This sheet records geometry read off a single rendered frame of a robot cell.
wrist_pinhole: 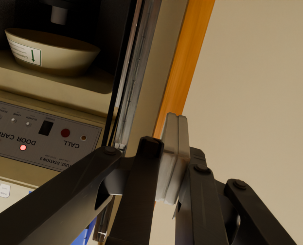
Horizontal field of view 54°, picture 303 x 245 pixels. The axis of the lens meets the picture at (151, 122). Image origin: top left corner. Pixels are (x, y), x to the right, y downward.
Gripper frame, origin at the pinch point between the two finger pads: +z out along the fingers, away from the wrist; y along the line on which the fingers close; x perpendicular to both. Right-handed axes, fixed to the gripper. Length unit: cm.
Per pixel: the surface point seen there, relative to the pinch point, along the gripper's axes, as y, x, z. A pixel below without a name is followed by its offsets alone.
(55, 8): -24.2, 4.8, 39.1
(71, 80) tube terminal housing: -17.5, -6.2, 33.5
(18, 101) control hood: -23.8, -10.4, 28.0
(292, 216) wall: 53, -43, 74
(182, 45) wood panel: -0.5, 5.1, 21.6
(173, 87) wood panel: -0.1, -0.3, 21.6
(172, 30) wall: -3, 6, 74
